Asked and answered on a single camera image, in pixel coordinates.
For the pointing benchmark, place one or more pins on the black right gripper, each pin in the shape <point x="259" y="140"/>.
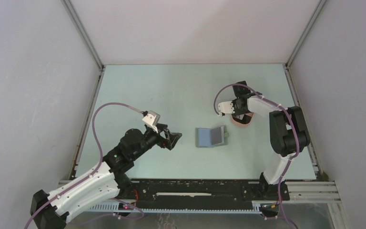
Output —
<point x="237" y="113"/>

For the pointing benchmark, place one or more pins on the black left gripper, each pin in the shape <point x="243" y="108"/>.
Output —
<point x="171" y="138"/>

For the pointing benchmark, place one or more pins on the green leather card holder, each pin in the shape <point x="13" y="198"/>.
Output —
<point x="203" y="139"/>

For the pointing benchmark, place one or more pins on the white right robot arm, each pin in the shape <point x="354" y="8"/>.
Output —
<point x="288" y="132"/>

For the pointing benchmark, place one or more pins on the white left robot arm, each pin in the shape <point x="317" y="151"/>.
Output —
<point x="108" y="179"/>

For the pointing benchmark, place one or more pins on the pink oval plastic tray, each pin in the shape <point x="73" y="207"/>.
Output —
<point x="242" y="120"/>

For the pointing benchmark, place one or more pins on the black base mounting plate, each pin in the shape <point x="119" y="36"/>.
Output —
<point x="203" y="194"/>

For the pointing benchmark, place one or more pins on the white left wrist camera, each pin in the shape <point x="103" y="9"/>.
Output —
<point x="150" y="119"/>

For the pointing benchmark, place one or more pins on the aluminium frame rail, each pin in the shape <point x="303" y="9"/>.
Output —
<point x="300" y="192"/>

